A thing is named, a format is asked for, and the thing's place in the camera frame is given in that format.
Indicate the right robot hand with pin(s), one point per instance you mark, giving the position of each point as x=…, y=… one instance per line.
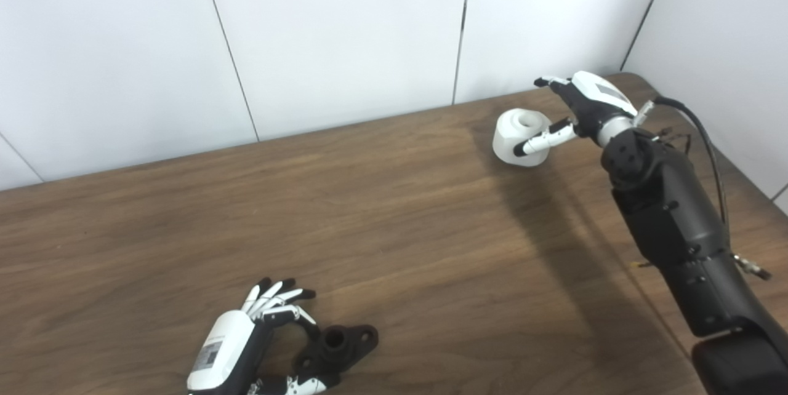
x=591, y=106

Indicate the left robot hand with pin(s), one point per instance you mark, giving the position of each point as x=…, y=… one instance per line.
x=228, y=346

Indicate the round white piece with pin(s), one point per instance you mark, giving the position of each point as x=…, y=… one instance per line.
x=514, y=136

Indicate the black flanged holder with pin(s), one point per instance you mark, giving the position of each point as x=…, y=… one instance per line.
x=337, y=346

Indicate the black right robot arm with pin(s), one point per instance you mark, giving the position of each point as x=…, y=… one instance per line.
x=671, y=210

